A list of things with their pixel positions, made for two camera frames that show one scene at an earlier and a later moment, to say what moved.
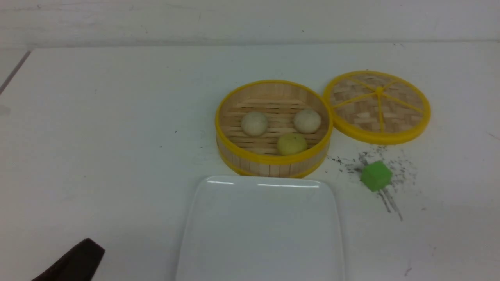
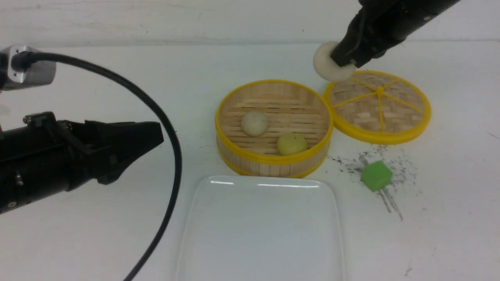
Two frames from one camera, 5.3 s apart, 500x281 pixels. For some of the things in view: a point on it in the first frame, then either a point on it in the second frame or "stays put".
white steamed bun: x=307 y=121 to x=325 y=67
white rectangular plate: x=259 y=228 stays put
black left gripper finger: x=81 y=263 to x=70 y=154
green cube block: x=376 y=176 stays put
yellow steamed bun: x=291 y=143 stays put
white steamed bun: x=254 y=123 stays put
